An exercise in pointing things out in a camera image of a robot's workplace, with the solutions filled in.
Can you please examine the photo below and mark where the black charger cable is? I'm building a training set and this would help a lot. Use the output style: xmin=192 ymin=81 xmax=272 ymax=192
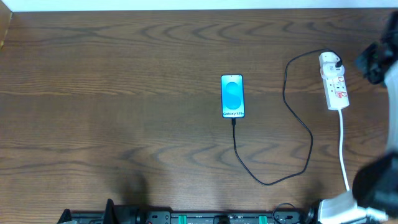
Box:
xmin=231 ymin=48 xmax=344 ymax=187

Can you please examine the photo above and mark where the blue Galaxy smartphone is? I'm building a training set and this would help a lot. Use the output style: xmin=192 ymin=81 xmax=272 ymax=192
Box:
xmin=220 ymin=74 xmax=245 ymax=119

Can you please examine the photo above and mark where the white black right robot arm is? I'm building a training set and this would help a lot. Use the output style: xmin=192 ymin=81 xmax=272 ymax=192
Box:
xmin=308 ymin=12 xmax=397 ymax=223

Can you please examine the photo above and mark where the white USB charger plug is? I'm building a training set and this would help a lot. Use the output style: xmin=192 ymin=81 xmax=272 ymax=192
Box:
xmin=319 ymin=52 xmax=343 ymax=78

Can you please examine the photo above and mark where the white power strip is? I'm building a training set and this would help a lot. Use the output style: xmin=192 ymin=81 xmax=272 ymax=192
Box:
xmin=320 ymin=63 xmax=349 ymax=111

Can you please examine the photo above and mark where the white power strip cord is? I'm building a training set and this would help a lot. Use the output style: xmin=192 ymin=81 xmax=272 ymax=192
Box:
xmin=337 ymin=108 xmax=351 ymax=192

